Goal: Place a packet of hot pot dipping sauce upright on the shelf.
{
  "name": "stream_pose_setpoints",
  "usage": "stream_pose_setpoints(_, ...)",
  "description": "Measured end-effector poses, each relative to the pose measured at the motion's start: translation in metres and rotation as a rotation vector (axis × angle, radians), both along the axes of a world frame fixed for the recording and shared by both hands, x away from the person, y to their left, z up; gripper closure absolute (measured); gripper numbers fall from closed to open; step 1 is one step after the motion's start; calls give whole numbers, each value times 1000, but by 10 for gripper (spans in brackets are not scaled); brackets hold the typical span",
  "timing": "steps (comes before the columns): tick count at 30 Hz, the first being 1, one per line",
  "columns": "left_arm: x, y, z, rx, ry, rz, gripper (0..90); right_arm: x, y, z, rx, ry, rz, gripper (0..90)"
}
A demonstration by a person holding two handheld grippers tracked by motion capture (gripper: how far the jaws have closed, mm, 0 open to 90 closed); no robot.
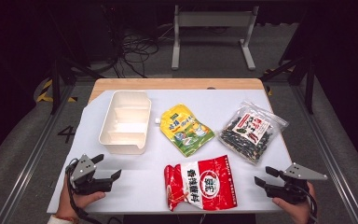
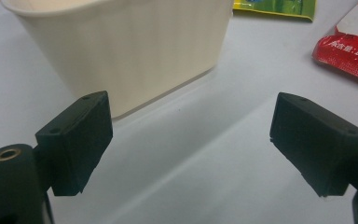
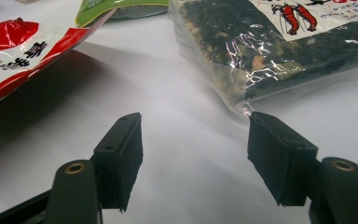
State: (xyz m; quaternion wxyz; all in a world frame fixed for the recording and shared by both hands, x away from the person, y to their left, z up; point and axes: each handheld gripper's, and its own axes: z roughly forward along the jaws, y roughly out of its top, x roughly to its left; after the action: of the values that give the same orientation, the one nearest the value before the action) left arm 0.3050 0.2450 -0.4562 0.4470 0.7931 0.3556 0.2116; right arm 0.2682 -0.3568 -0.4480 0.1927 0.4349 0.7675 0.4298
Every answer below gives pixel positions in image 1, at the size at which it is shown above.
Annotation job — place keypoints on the clear bag of seaweed snack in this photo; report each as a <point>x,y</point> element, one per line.
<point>250,132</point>

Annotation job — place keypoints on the yellow and black hazard tape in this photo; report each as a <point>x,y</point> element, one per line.
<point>43,96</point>

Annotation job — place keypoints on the aluminium rail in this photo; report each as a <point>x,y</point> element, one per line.
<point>34,152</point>
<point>326,149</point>

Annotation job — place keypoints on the person's right hand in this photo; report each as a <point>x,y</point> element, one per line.
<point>301,211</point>

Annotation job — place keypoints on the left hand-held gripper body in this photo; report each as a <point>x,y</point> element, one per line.
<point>85,172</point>

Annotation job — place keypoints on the person's left hand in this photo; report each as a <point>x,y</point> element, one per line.
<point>77,202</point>

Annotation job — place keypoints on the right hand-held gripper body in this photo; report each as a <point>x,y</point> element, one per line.
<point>292,186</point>

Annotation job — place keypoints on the white metal stand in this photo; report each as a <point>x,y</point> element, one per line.
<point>213,19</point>

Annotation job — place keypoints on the red and white snack bag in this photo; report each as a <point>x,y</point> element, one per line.
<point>205,183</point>

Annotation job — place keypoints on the black metal stand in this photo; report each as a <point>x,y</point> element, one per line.
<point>309,87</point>
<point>56,84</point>

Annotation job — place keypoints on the yellow spouted pouch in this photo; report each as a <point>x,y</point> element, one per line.
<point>185,129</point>

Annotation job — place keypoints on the white divided plastic container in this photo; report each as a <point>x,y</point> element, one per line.
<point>126,123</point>

